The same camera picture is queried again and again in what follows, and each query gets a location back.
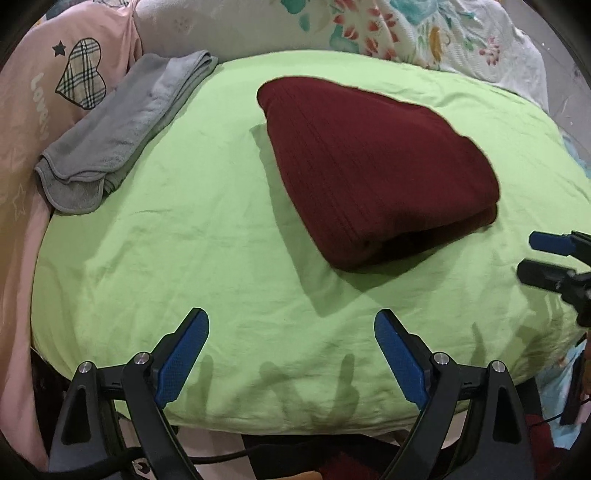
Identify dark red hooded sweater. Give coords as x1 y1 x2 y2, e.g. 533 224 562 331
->
256 76 500 270

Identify light green bed sheet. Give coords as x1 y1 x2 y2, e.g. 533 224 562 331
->
31 51 590 434

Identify folded grey towel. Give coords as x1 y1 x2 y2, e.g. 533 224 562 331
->
34 50 217 215

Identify white floral quilt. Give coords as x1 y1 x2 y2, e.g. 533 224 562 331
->
133 0 548 109

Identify pink heart print bedding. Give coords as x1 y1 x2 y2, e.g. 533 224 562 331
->
1 1 142 470

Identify black cable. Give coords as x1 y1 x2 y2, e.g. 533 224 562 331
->
115 410 574 471

